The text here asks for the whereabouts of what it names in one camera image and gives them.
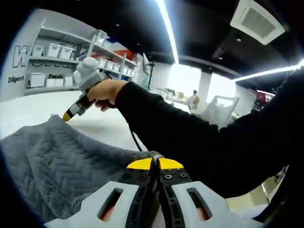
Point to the ceiling light strip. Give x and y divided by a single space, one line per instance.
169 35
268 72

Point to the person's right hand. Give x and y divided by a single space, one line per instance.
107 92

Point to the black tripod stand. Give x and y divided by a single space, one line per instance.
151 76

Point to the grey metal shelf rack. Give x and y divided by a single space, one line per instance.
90 45

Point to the grey towel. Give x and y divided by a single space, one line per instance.
47 154

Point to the ceiling air vent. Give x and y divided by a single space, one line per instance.
259 21

